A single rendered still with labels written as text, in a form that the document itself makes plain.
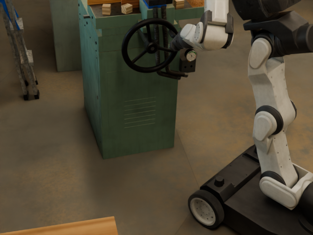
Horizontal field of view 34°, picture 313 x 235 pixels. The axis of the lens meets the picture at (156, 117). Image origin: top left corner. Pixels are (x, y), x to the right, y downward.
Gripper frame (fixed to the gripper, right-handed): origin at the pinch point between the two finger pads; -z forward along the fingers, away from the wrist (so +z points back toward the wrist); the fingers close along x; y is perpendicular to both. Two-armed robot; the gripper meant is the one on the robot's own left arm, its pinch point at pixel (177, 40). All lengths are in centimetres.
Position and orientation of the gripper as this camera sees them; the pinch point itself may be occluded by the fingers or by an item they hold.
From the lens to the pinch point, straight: 240.6
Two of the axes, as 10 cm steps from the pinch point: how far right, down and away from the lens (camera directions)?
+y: -7.1, -6.6, -2.6
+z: 2.7, 0.9, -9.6
